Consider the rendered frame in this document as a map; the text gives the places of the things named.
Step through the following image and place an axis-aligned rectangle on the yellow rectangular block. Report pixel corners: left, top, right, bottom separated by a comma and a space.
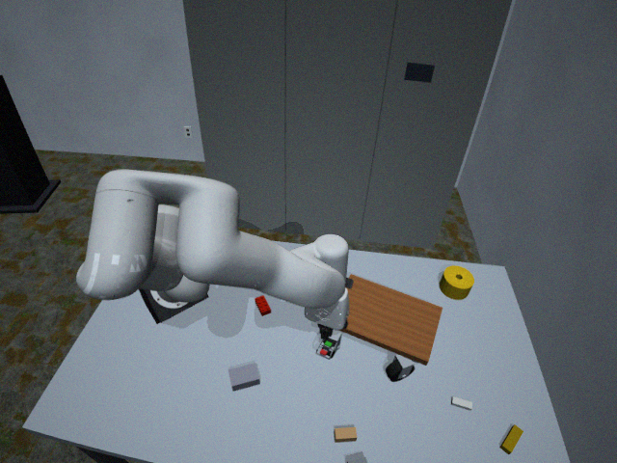
500, 425, 523, 455

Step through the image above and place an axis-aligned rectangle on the yellow cylinder with center hole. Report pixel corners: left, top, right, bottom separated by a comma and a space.
440, 265, 474, 300

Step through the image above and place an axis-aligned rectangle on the wooden dolly with black caster wheels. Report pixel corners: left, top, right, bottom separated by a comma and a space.
316, 274, 443, 382

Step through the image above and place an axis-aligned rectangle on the tan wooden bar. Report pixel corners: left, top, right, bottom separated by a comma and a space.
334, 427, 358, 443

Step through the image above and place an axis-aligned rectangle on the red toy brick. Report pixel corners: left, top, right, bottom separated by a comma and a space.
255, 295, 271, 316

